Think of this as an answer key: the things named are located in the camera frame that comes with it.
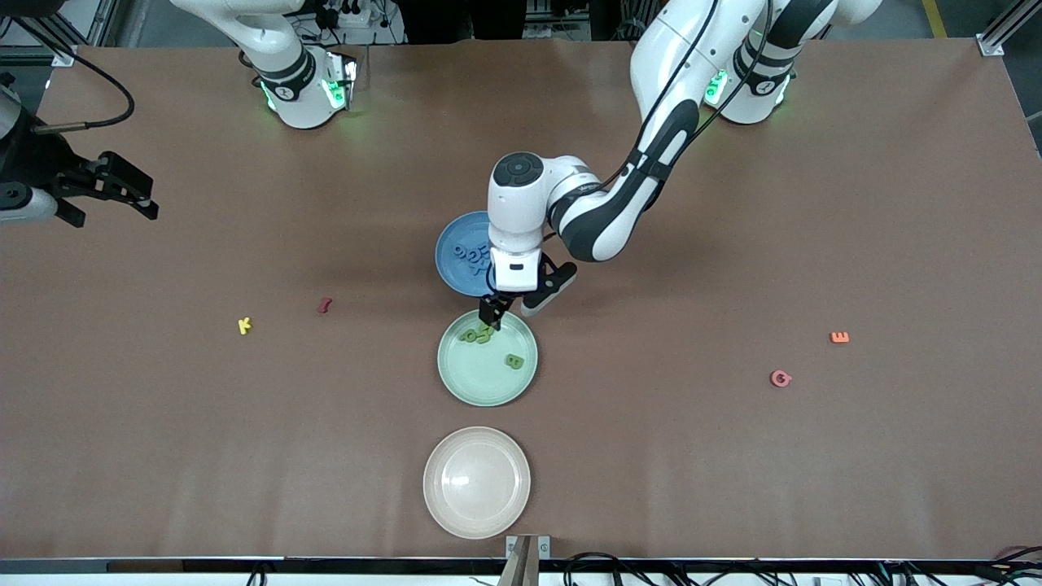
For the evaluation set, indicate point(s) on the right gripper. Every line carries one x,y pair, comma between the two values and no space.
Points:
42,165

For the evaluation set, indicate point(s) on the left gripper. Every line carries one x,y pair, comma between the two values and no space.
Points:
492,310

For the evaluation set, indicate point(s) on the green foam letter N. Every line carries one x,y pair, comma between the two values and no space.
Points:
491,331

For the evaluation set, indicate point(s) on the green foam letter B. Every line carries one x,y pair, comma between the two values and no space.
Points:
514,360

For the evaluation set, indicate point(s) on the blue foam letter G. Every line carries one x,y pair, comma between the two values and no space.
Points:
475,257

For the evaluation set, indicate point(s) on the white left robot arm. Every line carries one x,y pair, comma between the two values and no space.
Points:
676,49

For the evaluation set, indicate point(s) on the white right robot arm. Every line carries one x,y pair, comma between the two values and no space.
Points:
293,81

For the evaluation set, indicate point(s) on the blue plate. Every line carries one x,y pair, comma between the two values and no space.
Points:
452,273

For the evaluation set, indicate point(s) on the green plate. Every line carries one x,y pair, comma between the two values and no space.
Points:
488,382

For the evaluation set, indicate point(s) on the red foam letter I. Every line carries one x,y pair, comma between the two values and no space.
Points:
324,306

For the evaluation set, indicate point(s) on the beige plate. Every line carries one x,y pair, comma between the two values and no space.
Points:
477,483

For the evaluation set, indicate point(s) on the yellow foam letter K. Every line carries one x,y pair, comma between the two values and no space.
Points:
244,326

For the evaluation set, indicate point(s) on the pink foam letter Q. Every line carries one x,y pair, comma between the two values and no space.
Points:
773,379

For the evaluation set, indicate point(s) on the aluminium frame post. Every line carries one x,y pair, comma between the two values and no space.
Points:
991,46
63,57

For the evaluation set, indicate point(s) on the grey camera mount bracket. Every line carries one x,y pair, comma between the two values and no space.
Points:
527,547

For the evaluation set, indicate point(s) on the white table edge rail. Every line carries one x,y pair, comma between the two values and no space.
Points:
122,580

